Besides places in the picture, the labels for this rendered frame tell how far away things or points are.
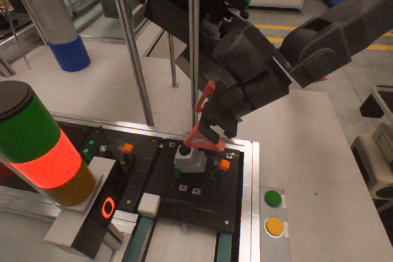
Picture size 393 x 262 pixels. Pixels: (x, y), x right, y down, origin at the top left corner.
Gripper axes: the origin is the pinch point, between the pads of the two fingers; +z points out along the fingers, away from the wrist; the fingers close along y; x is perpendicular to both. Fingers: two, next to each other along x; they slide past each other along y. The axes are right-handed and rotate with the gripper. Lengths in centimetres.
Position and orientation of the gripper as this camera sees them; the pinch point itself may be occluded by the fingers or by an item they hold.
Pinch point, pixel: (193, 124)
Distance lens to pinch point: 44.7
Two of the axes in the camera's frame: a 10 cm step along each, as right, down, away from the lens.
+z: -6.8, 4.0, 6.1
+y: -2.1, 7.0, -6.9
